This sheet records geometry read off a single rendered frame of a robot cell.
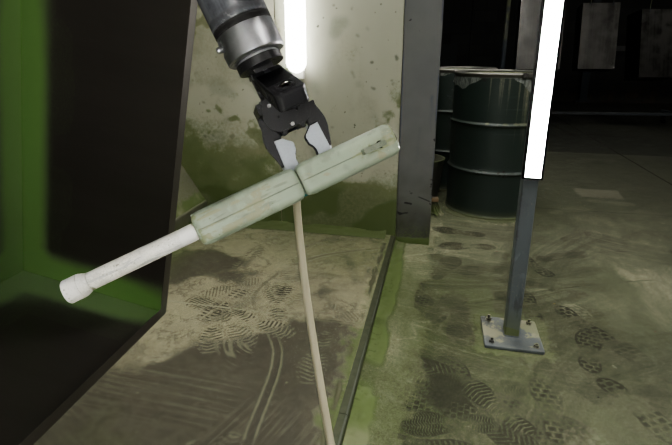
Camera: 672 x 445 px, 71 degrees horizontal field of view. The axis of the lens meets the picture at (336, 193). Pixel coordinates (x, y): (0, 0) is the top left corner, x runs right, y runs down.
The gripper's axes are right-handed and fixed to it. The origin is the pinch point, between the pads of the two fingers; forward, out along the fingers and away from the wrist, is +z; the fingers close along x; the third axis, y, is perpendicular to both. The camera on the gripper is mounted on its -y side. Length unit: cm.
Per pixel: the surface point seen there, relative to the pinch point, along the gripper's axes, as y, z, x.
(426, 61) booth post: 143, -20, -100
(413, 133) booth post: 154, 9, -84
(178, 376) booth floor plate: 83, 41, 50
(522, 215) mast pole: 70, 45, -71
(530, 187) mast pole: 67, 37, -76
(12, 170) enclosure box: 40, -27, 49
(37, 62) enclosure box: 33, -42, 34
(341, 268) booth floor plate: 142, 50, -19
